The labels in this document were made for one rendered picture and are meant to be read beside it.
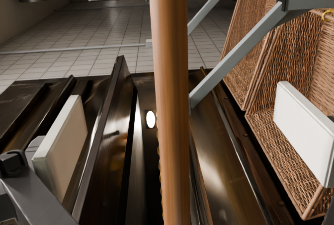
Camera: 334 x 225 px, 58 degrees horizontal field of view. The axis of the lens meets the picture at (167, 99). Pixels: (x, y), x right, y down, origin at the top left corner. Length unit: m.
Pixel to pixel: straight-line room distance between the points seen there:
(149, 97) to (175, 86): 1.64
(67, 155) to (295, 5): 0.56
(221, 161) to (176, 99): 0.85
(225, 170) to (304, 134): 0.89
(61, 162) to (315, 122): 0.13
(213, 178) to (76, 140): 0.88
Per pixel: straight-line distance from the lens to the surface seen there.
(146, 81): 1.85
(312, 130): 0.17
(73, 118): 0.18
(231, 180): 1.02
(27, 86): 1.96
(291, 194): 0.97
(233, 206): 0.95
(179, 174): 0.31
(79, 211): 0.77
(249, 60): 1.85
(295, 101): 0.19
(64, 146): 0.17
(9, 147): 1.41
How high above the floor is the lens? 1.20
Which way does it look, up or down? 1 degrees down
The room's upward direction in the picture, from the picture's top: 94 degrees counter-clockwise
